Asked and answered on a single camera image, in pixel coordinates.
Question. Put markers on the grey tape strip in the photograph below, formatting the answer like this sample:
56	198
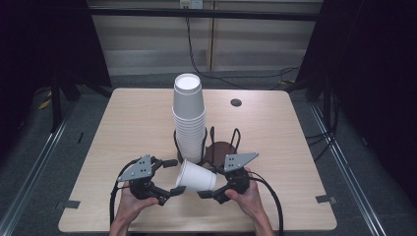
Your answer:
326	199
68	204

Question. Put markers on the dark round table grommet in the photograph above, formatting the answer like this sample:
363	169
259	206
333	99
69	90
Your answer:
236	102

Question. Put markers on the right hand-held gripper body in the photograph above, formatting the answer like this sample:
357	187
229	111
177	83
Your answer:
237	160

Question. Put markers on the person's left hand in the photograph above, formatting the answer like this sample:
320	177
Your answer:
132	208

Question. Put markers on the single white paper cup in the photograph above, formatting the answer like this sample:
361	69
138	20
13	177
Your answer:
196	177

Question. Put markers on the black horizontal bar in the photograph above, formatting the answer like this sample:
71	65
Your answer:
203	14

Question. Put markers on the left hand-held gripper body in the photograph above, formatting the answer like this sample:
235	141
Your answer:
139	170

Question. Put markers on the stack of white paper cups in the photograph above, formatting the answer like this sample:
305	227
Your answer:
188	111

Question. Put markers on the yellow floor tape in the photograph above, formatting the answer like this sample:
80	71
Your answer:
45	104

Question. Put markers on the person's right hand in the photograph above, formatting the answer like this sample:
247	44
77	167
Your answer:
247	201

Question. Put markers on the white wall outlet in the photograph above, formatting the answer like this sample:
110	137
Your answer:
191	3

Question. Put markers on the small black floor tape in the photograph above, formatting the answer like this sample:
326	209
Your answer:
80	137

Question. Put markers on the black curtain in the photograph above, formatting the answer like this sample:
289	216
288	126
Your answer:
377	82
42	46

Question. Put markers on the metal floor rail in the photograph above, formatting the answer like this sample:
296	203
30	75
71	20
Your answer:
36	164
347	164

